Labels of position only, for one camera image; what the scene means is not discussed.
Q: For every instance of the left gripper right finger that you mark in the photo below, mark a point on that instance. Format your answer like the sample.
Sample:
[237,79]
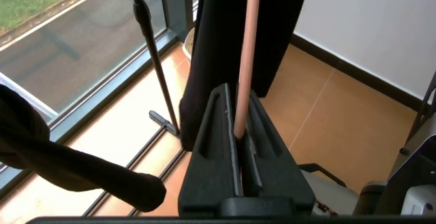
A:
[272,169]

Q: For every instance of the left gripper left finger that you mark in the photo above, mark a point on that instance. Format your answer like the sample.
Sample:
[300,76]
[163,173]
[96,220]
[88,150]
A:
[214,169]

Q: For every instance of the pink clothes hanger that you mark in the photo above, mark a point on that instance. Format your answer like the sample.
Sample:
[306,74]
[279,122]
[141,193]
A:
[247,64]

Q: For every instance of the black garment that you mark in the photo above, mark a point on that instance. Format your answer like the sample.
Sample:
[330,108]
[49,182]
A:
[218,47]

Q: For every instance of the black shorts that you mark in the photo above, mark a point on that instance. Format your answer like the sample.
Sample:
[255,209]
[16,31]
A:
[68,169]

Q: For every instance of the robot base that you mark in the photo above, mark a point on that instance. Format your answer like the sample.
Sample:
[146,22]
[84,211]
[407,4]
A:
[402,183]

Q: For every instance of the white laundry basket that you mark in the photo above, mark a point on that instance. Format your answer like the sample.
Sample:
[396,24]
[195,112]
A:
[188,45]

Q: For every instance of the black clothes rack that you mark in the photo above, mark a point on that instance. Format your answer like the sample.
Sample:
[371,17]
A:
[150,40]

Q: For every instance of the window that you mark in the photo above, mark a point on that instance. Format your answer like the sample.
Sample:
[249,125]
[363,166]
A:
[85,47]

